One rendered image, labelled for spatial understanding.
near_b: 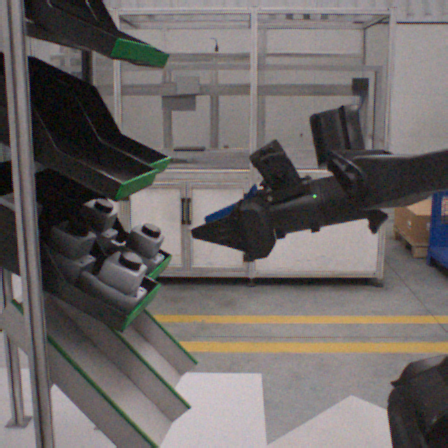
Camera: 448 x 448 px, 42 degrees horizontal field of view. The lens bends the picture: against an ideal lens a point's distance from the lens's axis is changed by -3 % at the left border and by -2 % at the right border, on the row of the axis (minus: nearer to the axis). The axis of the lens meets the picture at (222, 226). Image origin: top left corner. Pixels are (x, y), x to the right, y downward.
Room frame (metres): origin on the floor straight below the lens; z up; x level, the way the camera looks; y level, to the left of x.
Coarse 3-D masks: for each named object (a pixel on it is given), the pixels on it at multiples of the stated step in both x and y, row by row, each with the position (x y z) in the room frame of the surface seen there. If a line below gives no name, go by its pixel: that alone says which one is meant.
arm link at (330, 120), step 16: (320, 112) 0.69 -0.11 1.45; (336, 112) 0.69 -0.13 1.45; (352, 112) 0.68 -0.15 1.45; (320, 128) 0.69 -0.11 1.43; (336, 128) 0.68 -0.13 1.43; (352, 128) 0.67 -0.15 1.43; (320, 144) 0.69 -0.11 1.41; (336, 144) 0.67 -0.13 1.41; (352, 144) 0.66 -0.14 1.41; (320, 160) 0.68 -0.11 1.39; (336, 160) 0.63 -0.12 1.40; (336, 176) 0.62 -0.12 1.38; (352, 176) 0.60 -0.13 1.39; (352, 192) 0.60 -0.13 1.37
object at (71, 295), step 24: (0, 168) 0.82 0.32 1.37; (0, 192) 0.84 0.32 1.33; (48, 192) 0.82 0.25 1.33; (0, 216) 0.70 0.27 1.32; (48, 216) 0.82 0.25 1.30; (72, 216) 0.81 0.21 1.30; (0, 240) 0.70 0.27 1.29; (96, 240) 0.81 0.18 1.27; (0, 264) 0.70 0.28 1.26; (48, 264) 0.68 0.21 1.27; (96, 264) 0.81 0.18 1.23; (48, 288) 0.68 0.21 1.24; (72, 288) 0.68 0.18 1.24; (144, 288) 0.79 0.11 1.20; (96, 312) 0.67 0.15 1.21; (120, 312) 0.67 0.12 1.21
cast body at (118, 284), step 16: (112, 256) 0.71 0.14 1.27; (128, 256) 0.71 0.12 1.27; (112, 272) 0.70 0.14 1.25; (128, 272) 0.69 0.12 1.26; (144, 272) 0.72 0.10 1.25; (96, 288) 0.70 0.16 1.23; (112, 288) 0.70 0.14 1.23; (128, 288) 0.69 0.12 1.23; (112, 304) 0.70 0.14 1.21; (128, 304) 0.69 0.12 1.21
